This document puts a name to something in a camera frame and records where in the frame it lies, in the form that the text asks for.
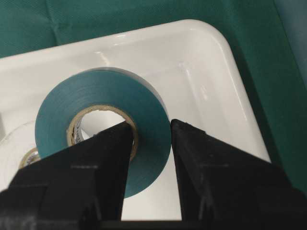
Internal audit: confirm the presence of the green table cloth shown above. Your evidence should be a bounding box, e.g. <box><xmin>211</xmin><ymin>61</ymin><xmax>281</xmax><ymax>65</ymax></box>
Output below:
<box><xmin>0</xmin><ymin>0</ymin><xmax>307</xmax><ymax>191</ymax></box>

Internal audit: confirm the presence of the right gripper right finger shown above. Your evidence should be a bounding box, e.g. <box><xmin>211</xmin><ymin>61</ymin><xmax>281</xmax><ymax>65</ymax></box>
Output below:
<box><xmin>171</xmin><ymin>119</ymin><xmax>307</xmax><ymax>230</ymax></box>

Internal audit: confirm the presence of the white tape roll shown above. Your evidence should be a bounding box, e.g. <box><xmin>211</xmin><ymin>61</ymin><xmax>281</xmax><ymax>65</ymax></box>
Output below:
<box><xmin>0</xmin><ymin>121</ymin><xmax>40</xmax><ymax>191</ymax></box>

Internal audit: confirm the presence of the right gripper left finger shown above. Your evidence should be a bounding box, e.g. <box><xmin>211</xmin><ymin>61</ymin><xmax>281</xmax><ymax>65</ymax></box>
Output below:
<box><xmin>0</xmin><ymin>122</ymin><xmax>133</xmax><ymax>230</ymax></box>

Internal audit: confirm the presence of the white plastic tray case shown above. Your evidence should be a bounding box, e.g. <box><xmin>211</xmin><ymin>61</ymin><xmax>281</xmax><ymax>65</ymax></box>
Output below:
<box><xmin>0</xmin><ymin>19</ymin><xmax>272</xmax><ymax>221</ymax></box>

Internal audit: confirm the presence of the teal green tape roll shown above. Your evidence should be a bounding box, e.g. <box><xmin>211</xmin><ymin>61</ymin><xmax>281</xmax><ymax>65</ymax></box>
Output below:
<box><xmin>35</xmin><ymin>68</ymin><xmax>171</xmax><ymax>198</ymax></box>

